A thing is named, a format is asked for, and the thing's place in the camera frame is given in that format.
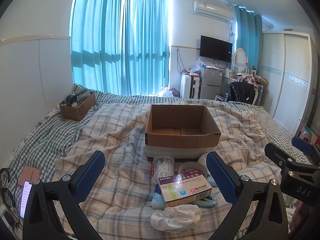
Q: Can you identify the open brown cardboard box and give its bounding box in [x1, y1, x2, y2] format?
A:
[145, 105, 221, 159]

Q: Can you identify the black cable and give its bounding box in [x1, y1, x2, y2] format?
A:
[0, 167, 20, 228]

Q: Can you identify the white sliding wardrobe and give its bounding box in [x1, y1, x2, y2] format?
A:
[259, 31, 317, 136]

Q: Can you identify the smartphone lit screen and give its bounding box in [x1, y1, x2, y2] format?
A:
[20, 181, 33, 218]

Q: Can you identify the large teal curtain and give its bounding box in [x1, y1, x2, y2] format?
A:
[69, 0, 170, 96]

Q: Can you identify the teal curtain right window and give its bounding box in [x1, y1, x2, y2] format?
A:
[235, 5, 263, 71]

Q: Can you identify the plaid beige blanket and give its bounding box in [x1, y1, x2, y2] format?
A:
[53, 102, 296, 240]

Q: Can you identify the silver small fridge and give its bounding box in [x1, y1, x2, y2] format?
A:
[200, 67, 222, 100]

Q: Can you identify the white suitcase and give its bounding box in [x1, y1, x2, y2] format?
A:
[180, 74, 200, 99]

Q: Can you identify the small SF cardboard box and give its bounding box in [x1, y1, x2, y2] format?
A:
[59, 83, 96, 121]

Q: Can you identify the black wall television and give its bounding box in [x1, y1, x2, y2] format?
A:
[200, 35, 233, 63]

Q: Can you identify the white oval mirror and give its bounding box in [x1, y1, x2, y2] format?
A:
[232, 48, 248, 73]

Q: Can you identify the clear cotton swab jar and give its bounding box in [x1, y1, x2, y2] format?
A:
[151, 157, 175, 186]

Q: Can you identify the brown leather wallet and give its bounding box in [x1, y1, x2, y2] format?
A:
[18, 165, 41, 186]

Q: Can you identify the white air conditioner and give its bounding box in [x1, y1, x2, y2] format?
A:
[193, 1, 234, 22]

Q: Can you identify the blue tissue pack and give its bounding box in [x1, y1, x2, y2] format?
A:
[151, 184, 165, 210]

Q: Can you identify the light green clip object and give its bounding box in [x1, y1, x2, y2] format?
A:
[192, 194, 217, 207]

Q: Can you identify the white plastic bag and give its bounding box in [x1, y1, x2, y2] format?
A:
[158, 87, 174, 98]

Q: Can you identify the white lace cloth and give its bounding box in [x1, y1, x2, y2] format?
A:
[150, 204, 201, 233]

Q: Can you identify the checked grey bedsheet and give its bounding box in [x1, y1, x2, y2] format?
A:
[10, 92, 308, 181]

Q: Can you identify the white tape roll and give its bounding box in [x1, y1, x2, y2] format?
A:
[178, 161, 208, 178]

